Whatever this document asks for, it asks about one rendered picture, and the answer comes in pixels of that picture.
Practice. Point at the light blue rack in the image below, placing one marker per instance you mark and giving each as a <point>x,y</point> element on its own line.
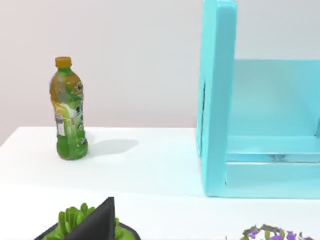
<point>250,120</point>

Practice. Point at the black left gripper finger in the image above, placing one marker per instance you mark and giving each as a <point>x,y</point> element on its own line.
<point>100,222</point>

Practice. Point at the purple flower plant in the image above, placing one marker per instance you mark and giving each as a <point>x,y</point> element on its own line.
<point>272,233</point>

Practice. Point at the green succulent in black pot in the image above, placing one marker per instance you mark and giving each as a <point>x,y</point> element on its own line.
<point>72,222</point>

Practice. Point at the green bottle with orange cap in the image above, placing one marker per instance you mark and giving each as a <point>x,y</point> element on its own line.
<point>68,120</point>

